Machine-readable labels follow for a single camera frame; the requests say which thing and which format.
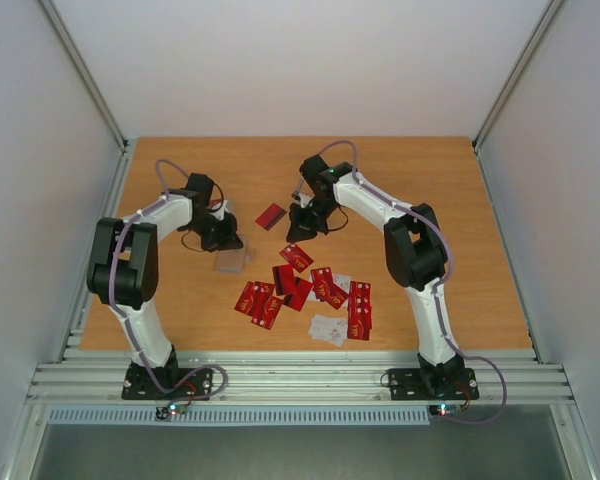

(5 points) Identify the grey slotted cable duct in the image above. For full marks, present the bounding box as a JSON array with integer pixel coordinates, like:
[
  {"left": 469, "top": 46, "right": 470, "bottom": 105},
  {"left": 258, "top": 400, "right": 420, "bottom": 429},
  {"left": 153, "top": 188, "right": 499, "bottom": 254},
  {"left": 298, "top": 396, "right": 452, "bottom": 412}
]
[{"left": 47, "top": 405, "right": 430, "bottom": 427}]

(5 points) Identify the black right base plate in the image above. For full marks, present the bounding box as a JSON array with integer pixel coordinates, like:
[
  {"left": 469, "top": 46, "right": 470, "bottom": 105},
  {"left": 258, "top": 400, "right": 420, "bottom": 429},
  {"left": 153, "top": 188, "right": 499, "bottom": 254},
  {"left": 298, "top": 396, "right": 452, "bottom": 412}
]
[{"left": 386, "top": 368, "right": 480, "bottom": 401}]

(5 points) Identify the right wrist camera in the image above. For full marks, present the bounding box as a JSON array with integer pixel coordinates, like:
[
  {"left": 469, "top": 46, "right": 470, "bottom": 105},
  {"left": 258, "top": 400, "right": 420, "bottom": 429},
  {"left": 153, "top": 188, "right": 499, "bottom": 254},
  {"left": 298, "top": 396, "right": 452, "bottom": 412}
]
[{"left": 291, "top": 191, "right": 313, "bottom": 208}]

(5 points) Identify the dark red card top centre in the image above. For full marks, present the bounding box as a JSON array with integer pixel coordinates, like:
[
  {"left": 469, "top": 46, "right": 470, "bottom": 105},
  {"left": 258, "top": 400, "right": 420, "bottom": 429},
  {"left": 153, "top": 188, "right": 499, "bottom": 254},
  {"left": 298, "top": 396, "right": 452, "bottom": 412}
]
[{"left": 255, "top": 203, "right": 287, "bottom": 231}]

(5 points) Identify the red VIP card left pile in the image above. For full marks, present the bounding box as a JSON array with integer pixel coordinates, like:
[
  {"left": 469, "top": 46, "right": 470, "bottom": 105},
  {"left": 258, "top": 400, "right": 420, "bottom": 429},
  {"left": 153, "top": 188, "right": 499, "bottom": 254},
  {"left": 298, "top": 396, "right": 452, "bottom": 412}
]
[{"left": 234, "top": 281, "right": 274, "bottom": 317}]

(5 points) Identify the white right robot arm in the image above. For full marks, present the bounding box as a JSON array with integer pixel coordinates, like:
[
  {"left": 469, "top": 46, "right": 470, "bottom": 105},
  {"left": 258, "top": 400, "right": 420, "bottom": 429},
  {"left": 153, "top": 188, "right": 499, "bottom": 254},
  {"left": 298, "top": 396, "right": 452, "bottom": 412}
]
[{"left": 287, "top": 155, "right": 465, "bottom": 397}]

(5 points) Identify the dark red magstripe card centre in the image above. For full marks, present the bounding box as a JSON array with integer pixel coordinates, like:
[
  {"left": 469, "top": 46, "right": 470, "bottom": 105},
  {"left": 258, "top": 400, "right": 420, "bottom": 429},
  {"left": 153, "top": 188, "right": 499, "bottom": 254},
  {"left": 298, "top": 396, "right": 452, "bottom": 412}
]
[{"left": 272, "top": 265, "right": 313, "bottom": 311}]

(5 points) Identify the red VIP card top pile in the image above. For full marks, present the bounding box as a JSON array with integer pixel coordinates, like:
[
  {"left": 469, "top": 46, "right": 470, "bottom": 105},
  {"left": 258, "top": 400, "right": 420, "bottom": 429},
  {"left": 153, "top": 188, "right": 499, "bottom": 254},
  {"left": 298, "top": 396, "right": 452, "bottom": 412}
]
[{"left": 279, "top": 243, "right": 314, "bottom": 273}]

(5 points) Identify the aluminium front rail frame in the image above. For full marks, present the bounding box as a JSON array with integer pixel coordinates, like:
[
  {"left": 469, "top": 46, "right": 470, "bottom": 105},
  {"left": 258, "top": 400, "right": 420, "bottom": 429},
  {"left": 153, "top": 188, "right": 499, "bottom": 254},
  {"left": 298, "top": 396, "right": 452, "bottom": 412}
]
[{"left": 26, "top": 349, "right": 575, "bottom": 405}]

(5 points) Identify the pink leather card holder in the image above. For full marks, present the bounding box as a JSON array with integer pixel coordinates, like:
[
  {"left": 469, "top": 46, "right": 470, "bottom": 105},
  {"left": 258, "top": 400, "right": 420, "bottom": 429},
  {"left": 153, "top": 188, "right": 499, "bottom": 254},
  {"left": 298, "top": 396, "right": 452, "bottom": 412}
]
[{"left": 214, "top": 234, "right": 254, "bottom": 275}]

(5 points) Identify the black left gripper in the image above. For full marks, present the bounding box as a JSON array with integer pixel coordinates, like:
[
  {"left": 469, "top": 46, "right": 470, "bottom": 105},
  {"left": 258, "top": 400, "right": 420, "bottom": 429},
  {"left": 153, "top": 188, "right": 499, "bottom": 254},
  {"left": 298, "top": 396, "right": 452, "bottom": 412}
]
[{"left": 186, "top": 212, "right": 244, "bottom": 252}]

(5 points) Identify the red VIP card under pile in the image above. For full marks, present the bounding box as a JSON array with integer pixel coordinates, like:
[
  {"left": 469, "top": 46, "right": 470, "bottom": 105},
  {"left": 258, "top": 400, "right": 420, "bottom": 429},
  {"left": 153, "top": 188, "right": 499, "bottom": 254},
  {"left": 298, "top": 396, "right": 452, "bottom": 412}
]
[{"left": 251, "top": 296, "right": 283, "bottom": 330}]

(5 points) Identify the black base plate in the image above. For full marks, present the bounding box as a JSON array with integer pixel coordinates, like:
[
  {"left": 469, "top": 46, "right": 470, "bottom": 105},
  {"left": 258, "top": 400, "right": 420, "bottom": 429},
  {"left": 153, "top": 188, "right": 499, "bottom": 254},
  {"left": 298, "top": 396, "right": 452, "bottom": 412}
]
[
  {"left": 386, "top": 368, "right": 480, "bottom": 401},
  {"left": 121, "top": 363, "right": 213, "bottom": 400}
]

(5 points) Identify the white card front right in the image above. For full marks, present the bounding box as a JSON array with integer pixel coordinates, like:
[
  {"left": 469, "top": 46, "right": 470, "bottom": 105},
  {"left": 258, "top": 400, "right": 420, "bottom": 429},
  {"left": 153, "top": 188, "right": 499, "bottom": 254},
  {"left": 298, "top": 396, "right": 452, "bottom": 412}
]
[{"left": 309, "top": 315, "right": 347, "bottom": 347}]

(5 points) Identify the red VIP card centre right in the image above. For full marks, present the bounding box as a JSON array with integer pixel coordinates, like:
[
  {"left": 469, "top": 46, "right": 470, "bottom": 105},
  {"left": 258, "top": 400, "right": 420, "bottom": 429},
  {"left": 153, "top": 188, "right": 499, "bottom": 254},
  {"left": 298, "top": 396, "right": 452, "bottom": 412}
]
[{"left": 310, "top": 267, "right": 348, "bottom": 310}]

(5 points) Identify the red card stack right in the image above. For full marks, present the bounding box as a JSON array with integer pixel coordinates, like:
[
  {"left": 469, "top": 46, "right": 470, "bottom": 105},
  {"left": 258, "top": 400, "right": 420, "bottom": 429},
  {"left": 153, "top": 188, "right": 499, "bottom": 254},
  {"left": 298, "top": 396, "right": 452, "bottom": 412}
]
[{"left": 347, "top": 281, "right": 372, "bottom": 341}]

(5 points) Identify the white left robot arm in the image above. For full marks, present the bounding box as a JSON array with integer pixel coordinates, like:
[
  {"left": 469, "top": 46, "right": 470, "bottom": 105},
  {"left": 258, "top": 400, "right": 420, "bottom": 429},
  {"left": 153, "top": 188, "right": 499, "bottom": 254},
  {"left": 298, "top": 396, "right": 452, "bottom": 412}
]
[{"left": 86, "top": 173, "right": 244, "bottom": 398}]

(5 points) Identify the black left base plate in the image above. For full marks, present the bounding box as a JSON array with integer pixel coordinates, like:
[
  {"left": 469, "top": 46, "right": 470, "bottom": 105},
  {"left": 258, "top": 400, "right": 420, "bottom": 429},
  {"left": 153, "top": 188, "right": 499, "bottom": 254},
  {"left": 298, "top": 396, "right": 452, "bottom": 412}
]
[{"left": 121, "top": 363, "right": 213, "bottom": 400}]

